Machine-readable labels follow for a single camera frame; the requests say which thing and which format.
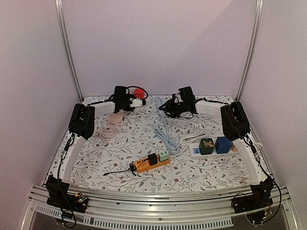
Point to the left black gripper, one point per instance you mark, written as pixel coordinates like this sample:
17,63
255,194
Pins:
131,109

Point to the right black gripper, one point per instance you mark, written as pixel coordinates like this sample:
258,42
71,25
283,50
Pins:
172,107

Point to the red cube socket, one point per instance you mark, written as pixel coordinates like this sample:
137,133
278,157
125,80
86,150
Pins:
139,93

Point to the light blue power strip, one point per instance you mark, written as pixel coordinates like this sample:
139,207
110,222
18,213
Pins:
170,145

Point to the green plug adapter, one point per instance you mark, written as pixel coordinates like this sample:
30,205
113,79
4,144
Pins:
163,156

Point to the black power adapter with cable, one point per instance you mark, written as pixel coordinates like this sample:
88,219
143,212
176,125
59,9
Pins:
140,166

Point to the dark green cube socket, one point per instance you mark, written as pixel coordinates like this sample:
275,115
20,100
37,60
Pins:
206,146

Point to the orange power strip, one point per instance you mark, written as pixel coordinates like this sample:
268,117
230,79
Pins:
159,163

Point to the blue cube socket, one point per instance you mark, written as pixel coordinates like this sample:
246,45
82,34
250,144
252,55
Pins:
222,145

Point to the beige cube socket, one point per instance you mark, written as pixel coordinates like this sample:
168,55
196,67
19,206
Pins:
233,148

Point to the white multicolour power strip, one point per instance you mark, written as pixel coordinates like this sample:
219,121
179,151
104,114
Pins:
195,151

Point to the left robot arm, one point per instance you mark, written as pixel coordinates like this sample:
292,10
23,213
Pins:
81,128

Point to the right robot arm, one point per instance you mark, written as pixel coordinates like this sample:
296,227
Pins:
236,129

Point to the pink round power strip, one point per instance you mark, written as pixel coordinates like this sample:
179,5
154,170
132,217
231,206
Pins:
111,128

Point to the floral table mat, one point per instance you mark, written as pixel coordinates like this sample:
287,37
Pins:
137,139

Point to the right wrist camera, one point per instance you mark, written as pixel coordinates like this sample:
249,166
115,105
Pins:
174,98

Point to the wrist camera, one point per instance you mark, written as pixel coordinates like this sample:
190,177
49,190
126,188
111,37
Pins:
174,98
137,102

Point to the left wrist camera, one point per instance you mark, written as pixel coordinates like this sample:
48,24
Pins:
137,102

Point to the front aluminium rail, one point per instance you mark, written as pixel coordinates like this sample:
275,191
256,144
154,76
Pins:
207,210

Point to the left aluminium frame post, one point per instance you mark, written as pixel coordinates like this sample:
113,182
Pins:
67,48

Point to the aluminium frame post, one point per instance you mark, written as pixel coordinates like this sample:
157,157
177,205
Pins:
251,49
67,48

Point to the right aluminium frame post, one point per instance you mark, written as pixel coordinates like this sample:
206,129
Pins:
251,49

